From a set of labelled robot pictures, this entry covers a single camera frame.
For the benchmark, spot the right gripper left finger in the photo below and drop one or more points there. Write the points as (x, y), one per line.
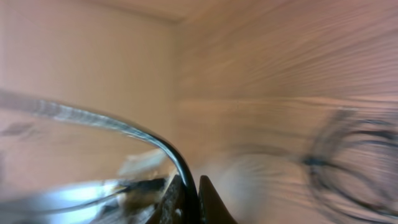
(171, 209)

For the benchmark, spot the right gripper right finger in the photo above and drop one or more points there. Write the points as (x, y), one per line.
(213, 210)

